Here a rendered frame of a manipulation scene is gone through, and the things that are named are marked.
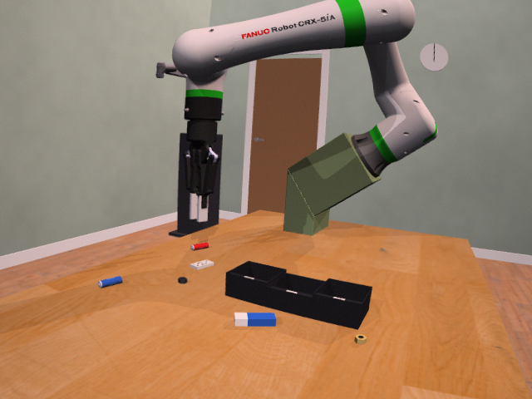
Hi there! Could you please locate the red battery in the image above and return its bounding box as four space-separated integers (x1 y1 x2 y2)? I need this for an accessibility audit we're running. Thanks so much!
190 243 209 250

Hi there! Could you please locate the blue aa battery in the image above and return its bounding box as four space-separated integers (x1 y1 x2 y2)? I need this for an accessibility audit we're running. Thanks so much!
98 276 122 288

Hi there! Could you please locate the blue and white eraser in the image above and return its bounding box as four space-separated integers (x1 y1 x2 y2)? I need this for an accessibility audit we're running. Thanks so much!
234 313 276 327

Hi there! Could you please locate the white domino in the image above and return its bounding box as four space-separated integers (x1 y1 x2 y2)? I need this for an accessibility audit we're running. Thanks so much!
190 259 214 270

